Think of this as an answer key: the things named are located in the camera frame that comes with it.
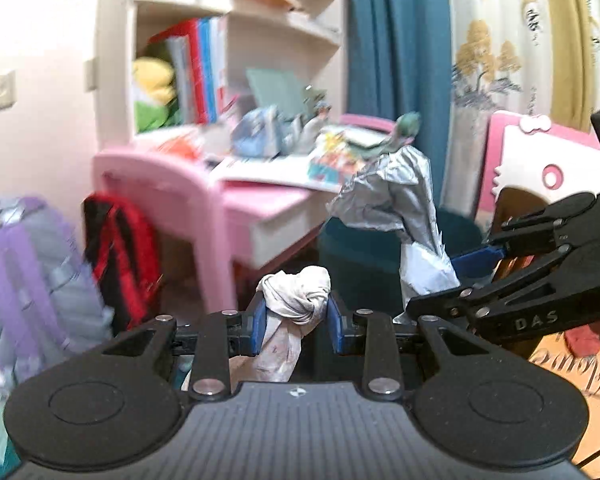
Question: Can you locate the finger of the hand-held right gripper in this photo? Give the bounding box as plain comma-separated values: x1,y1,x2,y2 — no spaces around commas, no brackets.
452,192,600,281
392,232,600,348

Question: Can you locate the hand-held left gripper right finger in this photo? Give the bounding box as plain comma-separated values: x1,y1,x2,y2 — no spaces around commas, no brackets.
326,292,491,402

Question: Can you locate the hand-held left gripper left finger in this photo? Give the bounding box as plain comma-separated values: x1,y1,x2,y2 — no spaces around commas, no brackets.
100,292,270,403

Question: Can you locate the white knotted cloth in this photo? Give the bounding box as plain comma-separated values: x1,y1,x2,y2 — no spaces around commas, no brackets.
256,266,332,383

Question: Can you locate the silver plastic bag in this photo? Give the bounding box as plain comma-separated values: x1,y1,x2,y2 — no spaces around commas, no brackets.
326,112,462,322

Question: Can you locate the dark teal bin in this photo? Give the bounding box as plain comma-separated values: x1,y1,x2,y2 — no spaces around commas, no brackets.
317,207,484,322

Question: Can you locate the pink white chair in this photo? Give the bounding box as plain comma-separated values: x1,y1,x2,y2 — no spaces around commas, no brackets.
475,110,600,242

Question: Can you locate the orange printed blanket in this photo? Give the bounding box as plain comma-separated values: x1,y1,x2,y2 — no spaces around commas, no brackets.
524,317,600,467

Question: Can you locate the pink desk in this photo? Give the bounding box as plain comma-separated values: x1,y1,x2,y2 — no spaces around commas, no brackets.
207,114,400,272

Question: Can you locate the red and black backpack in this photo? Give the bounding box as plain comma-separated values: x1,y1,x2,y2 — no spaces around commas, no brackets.
82,192,164,334

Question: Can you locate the open colourful comic book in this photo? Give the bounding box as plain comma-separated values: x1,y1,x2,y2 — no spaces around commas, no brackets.
212,127,396,194

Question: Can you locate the white tree print curtain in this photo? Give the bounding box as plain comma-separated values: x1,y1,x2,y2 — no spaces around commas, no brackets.
439,0,600,211

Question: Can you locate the blue and white plastic bag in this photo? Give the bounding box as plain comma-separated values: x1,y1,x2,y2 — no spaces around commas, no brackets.
231,106,308,159

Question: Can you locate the small figurine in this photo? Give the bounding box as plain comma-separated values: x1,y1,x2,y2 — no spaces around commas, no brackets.
307,100,334,134

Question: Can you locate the pale green board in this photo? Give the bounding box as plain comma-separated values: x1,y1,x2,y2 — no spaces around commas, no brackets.
245,66,309,122

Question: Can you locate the purple backpack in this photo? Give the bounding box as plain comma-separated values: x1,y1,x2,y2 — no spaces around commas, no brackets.
0,191,117,387

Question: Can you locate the teal curtain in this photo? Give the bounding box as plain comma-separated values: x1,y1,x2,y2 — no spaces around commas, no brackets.
347,0,457,211

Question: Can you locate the yellow and green plush toy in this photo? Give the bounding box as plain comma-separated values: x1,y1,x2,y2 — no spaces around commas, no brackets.
131,55,182,134

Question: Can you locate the row of colourful folders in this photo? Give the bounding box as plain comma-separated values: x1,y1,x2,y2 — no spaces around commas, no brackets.
149,15,229,127

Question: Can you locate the white bookshelf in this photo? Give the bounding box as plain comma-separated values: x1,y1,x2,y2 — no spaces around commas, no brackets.
95,0,348,137

